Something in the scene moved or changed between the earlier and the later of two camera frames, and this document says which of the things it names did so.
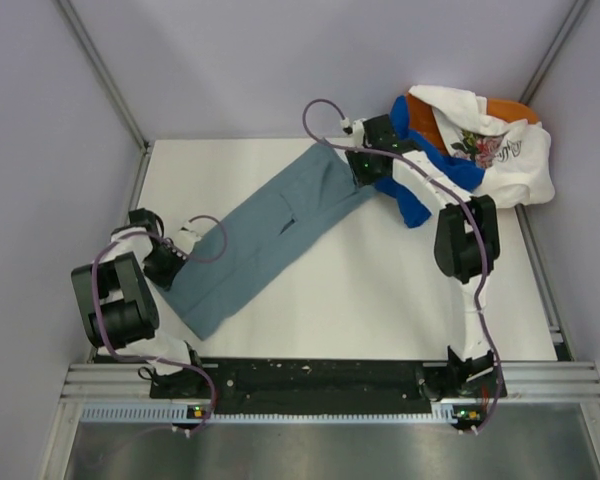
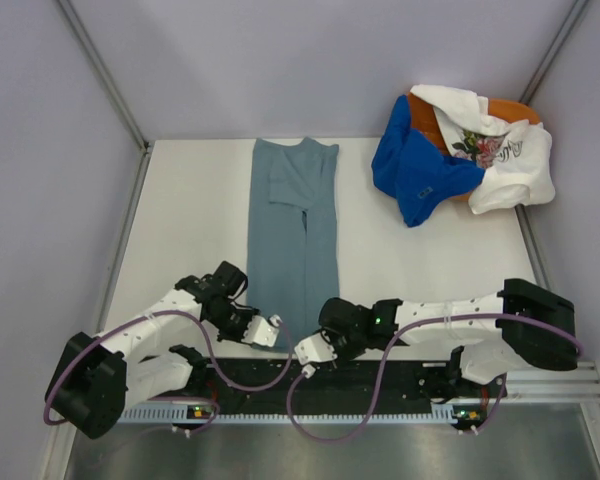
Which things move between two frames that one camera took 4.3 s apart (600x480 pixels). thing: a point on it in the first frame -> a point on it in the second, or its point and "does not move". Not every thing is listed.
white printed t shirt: (515, 157) does not move
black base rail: (263, 386) does not move
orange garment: (500, 111) does not move
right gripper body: (363, 166) -> (349, 346)
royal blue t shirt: (466, 176) does not move
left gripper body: (163, 262) -> (232, 321)
